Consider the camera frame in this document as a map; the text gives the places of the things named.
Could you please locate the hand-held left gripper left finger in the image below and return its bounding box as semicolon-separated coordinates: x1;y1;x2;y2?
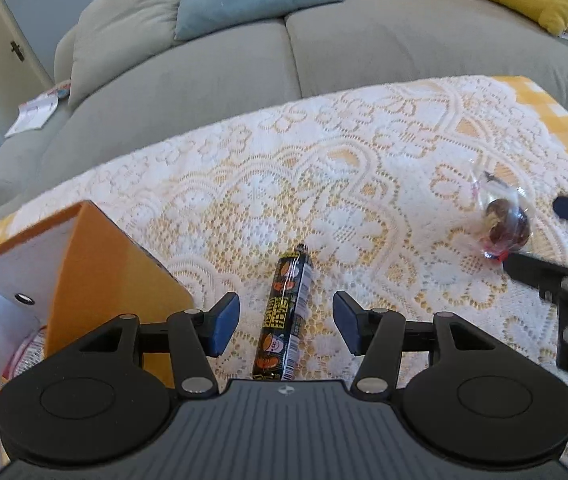
81;292;241;401

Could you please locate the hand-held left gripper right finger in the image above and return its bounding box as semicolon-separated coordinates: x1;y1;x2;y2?
333;290;494;401

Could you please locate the clear-wrapped chocolate ball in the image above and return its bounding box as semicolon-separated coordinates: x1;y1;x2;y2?
466;157;534;261

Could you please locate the black candy tube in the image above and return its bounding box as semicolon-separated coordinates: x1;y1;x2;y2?
251;243;313;382

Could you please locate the orange cardboard box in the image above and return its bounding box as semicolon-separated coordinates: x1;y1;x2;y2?
0;200;195;466

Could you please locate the red-edged silvery snack packet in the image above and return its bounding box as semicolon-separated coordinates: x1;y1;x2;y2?
1;327;47;396

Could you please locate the yellow checked tablecloth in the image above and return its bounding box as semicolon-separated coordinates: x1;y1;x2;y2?
0;75;568;261

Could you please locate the white lace tablecloth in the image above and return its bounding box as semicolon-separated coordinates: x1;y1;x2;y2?
0;76;568;480

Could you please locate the grey sofa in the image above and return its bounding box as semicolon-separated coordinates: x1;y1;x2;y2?
0;0;568;231

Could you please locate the white paper booklet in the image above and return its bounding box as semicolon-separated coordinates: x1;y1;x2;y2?
5;82;72;138

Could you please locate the beige cushion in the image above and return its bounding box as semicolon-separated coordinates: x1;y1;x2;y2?
54;0;185;111

